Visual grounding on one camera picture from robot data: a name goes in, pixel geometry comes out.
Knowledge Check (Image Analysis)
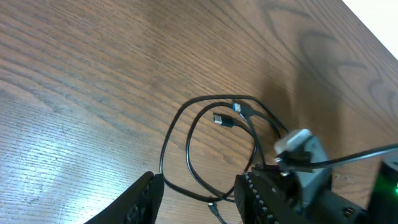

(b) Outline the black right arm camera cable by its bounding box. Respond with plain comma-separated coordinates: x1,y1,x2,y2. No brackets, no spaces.
275,142,398,172

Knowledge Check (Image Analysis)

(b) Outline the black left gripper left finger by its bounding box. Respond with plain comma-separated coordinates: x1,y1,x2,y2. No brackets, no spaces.
86,171,164,224

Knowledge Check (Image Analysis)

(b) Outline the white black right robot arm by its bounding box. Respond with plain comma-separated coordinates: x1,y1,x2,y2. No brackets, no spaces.
234,160,397,224

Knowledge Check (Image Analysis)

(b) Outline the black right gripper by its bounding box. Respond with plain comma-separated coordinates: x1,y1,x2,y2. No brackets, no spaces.
234,165,371,224

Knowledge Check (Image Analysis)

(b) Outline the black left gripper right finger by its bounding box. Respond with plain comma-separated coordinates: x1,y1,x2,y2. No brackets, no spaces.
234,172,280,224

